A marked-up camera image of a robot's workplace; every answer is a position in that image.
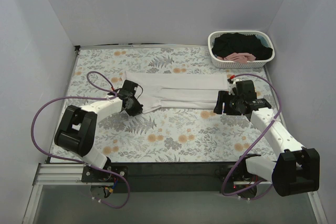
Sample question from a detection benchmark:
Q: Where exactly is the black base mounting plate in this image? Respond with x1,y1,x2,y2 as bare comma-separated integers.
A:
81,161,272,195

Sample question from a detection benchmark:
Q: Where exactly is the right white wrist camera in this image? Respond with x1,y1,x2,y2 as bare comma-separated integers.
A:
227,75,236,95

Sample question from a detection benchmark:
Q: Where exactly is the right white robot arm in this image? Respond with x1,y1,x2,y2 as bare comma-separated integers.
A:
214,75,320,197

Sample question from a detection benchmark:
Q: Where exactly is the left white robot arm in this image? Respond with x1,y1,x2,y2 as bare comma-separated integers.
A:
54,80,143,182

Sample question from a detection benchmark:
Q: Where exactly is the blue garment in basket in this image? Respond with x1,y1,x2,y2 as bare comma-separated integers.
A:
257,35,269,47

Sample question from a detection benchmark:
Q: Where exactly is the floral table mat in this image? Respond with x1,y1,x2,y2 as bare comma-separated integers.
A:
65,46,277,162

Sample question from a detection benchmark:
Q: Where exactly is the white plastic laundry basket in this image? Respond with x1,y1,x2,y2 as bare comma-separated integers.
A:
207,30,275,69

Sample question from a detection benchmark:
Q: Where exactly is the pink garment in basket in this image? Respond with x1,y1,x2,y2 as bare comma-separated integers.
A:
216,52,256,64

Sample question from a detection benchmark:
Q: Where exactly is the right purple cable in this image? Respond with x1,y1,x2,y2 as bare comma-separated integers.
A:
220,73,282,200

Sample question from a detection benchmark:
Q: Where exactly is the white t shirt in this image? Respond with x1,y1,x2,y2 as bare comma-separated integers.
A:
122,71,229,114

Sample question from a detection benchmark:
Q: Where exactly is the black garment in basket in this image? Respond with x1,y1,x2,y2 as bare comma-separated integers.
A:
212,33,273,60

